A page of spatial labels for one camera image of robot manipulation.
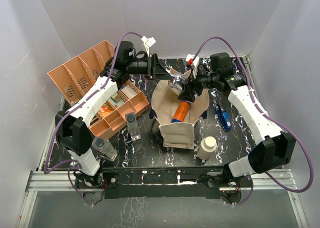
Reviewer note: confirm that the cream cylindrical bottle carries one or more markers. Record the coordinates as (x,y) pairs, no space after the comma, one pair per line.
(206,148)

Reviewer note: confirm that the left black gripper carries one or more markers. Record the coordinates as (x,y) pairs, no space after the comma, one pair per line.
(155,70)

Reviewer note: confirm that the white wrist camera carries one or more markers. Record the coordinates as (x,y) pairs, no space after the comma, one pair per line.
(147,43)
(192,61)

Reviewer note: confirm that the pink plastic desk organizer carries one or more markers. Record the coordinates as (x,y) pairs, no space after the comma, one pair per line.
(80,83)

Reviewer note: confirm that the beige small carton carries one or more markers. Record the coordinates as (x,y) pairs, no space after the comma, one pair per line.
(116,98)

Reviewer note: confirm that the tilted clear square bottle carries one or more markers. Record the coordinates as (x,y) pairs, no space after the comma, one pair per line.
(104,148)

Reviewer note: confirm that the beige canvas tote bag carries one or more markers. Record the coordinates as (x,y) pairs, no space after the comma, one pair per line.
(164,103)

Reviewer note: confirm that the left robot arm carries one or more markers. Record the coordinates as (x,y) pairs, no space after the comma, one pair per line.
(72,133)

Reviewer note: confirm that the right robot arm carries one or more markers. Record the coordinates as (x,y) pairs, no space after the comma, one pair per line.
(274,145)

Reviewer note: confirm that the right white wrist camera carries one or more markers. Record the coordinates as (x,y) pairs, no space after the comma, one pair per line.
(192,61)

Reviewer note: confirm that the orange bottle blue cap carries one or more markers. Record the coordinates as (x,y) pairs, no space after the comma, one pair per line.
(181,112)

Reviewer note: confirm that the clear square bottle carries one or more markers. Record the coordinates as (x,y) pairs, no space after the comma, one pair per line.
(104,148)
(132,126)

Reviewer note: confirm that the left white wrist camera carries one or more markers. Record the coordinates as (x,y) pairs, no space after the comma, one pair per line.
(147,43)

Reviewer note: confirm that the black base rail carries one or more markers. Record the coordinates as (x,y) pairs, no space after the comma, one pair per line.
(158,182)

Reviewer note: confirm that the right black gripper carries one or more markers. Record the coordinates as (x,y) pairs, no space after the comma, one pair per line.
(190,97)

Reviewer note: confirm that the orange snack packet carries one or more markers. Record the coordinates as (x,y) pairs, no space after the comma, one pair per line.
(105,110)

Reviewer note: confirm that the white label box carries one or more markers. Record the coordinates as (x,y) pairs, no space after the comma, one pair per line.
(128,91)

